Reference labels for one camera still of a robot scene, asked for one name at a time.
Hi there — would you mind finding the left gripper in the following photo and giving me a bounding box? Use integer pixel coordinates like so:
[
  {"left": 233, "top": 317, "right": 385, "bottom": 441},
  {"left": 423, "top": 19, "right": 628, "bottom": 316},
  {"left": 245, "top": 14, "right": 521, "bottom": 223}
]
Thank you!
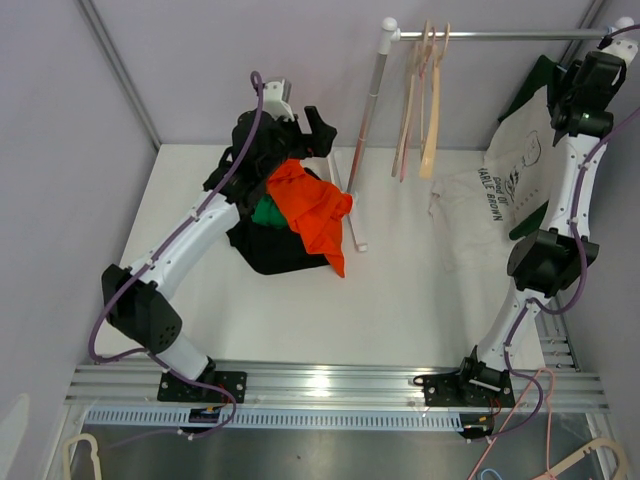
[{"left": 259, "top": 107, "right": 336, "bottom": 180}]

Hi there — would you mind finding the orange t shirt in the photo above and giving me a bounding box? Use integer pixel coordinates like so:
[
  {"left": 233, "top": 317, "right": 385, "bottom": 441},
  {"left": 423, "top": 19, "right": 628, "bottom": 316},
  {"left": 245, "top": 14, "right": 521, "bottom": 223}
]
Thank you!
[{"left": 267, "top": 159, "right": 353, "bottom": 278}]

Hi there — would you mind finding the pink wire hanger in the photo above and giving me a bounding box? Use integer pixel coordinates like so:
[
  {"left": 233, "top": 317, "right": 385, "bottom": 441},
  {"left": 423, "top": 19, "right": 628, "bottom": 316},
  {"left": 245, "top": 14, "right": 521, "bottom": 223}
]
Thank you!
[{"left": 394, "top": 20, "right": 436, "bottom": 182}]

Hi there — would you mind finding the beige hanger of orange shirt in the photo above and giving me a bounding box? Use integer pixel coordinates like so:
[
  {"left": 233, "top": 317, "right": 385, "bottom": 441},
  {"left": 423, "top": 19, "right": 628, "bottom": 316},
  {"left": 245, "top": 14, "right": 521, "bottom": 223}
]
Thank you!
[{"left": 419, "top": 23, "right": 451, "bottom": 179}]

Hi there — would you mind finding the beige wooden hanger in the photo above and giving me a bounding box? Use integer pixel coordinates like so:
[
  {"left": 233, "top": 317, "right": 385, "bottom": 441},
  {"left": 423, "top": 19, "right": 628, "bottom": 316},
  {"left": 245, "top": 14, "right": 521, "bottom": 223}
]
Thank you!
[{"left": 391, "top": 20, "right": 432, "bottom": 183}]

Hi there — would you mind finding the black t shirt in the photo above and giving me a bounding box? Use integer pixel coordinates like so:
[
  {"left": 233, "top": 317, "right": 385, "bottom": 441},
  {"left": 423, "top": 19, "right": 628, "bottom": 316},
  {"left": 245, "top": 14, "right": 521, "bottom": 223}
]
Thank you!
[{"left": 225, "top": 167, "right": 333, "bottom": 276}]

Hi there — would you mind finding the dark green t shirt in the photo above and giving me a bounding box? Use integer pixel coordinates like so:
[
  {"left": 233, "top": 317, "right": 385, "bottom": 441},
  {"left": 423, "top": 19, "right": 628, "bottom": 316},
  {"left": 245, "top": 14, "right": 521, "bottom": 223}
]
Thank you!
[{"left": 498, "top": 55, "right": 563, "bottom": 240}]

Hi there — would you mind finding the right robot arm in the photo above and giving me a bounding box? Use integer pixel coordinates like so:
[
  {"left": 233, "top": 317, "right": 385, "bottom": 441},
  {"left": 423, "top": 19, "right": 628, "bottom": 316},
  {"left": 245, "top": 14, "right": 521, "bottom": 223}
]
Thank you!
[{"left": 455, "top": 39, "right": 638, "bottom": 405}]

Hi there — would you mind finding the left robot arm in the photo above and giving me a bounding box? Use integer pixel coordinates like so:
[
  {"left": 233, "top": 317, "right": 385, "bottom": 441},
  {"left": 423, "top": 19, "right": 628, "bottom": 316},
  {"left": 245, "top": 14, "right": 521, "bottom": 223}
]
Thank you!
[{"left": 100, "top": 106, "right": 337, "bottom": 401}]

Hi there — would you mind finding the white printed t shirt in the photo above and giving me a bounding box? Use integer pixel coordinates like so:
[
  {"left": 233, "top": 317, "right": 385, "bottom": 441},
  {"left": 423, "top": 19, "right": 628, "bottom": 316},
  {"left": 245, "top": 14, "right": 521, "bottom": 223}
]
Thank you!
[{"left": 429, "top": 87, "right": 554, "bottom": 271}]

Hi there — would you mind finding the beige hanger bottom right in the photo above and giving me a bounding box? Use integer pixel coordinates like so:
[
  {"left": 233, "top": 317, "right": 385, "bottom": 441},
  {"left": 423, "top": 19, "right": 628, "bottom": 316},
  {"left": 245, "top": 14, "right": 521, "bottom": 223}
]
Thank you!
[{"left": 529, "top": 438, "right": 636, "bottom": 480}]

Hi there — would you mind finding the blue hanger bottom right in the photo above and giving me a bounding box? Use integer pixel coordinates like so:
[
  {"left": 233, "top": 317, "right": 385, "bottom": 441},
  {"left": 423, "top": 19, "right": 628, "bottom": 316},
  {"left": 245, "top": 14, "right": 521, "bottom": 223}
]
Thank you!
[{"left": 476, "top": 468, "right": 502, "bottom": 480}]

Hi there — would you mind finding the beige hanger bottom left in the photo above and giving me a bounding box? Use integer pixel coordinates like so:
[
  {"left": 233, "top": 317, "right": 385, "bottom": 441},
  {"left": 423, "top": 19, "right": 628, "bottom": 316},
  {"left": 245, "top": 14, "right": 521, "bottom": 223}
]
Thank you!
[{"left": 61, "top": 433, "right": 103, "bottom": 480}]

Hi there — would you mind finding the pink hanger bottom right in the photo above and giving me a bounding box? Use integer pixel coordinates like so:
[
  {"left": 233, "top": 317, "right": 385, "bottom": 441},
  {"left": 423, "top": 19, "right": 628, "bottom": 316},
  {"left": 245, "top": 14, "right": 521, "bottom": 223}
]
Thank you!
[{"left": 467, "top": 367, "right": 556, "bottom": 480}]

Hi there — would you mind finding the white perforated plastic basket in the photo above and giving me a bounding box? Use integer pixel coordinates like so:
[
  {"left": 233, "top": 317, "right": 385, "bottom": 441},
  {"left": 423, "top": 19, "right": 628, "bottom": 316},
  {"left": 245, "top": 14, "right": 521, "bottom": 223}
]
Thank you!
[{"left": 326, "top": 149, "right": 344, "bottom": 191}]

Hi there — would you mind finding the metal clothes rack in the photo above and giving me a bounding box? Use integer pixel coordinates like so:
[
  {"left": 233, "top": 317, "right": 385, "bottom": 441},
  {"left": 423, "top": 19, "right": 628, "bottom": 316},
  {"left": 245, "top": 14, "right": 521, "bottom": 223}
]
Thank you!
[{"left": 333, "top": 16, "right": 636, "bottom": 254}]

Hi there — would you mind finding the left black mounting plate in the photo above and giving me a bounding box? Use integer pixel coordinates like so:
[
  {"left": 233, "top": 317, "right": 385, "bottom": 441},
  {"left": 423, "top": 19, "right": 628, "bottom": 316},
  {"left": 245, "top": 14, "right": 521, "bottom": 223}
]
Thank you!
[{"left": 157, "top": 371, "right": 248, "bottom": 404}]

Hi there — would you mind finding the black mounting plate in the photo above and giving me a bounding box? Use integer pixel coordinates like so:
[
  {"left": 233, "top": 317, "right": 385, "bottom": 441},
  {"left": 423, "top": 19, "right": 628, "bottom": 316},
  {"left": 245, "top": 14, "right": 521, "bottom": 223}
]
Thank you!
[
  {"left": 157, "top": 371, "right": 248, "bottom": 404},
  {"left": 412, "top": 372, "right": 515, "bottom": 408}
]

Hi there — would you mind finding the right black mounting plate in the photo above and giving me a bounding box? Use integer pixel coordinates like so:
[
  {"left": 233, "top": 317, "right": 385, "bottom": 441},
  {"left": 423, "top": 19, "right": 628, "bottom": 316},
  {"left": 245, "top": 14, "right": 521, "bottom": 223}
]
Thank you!
[{"left": 412, "top": 372, "right": 515, "bottom": 408}]

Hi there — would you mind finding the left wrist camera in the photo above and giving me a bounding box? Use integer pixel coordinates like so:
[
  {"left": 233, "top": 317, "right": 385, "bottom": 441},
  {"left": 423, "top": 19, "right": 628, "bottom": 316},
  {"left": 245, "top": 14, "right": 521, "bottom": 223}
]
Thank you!
[{"left": 263, "top": 77, "right": 295, "bottom": 121}]

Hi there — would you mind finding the slotted cable duct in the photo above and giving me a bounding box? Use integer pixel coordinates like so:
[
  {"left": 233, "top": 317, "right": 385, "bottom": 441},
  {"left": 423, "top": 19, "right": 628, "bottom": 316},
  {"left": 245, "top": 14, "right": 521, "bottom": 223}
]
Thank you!
[{"left": 85, "top": 407, "right": 463, "bottom": 432}]

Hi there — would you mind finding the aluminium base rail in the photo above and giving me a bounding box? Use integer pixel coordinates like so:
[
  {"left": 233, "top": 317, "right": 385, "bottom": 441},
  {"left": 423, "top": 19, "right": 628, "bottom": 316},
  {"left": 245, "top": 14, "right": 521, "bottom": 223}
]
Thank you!
[{"left": 64, "top": 358, "right": 609, "bottom": 413}]

